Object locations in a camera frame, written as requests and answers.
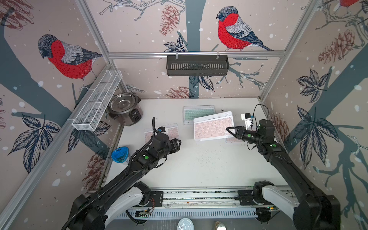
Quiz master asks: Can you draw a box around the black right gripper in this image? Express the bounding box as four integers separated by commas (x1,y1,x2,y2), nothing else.
227,126,265,146

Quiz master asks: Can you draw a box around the pink keyboard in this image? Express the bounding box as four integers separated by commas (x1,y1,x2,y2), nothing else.
144,123,179,142
225,137,243,144
193,111,234,141

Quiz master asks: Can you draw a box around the green keyboard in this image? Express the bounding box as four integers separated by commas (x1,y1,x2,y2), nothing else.
183,105,216,125

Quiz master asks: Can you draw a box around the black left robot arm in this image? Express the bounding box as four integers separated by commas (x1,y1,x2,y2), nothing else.
62,133,182,230

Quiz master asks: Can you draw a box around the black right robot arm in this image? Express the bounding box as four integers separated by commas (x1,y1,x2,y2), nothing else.
226,119,341,230

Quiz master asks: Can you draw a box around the silver rice cooker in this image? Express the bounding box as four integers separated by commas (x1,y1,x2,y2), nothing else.
107,93,143,127

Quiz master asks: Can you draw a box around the black hanging basket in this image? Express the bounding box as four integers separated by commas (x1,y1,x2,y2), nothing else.
166,55,230,77

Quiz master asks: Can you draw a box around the white round lid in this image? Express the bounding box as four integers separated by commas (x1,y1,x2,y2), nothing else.
177,218,195,230

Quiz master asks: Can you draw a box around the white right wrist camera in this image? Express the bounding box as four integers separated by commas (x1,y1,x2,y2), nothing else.
241,113,254,131

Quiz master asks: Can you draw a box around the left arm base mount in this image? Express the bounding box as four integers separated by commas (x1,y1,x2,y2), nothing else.
130,182,163,208

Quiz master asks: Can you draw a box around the aluminium mounting rail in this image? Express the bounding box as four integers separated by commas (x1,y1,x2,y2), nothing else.
114,188,294,209

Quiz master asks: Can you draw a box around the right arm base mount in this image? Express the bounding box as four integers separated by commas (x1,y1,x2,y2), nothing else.
235,181,274,206

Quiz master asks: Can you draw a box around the white wire mesh shelf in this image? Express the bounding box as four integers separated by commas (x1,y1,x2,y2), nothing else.
72,70,122,131

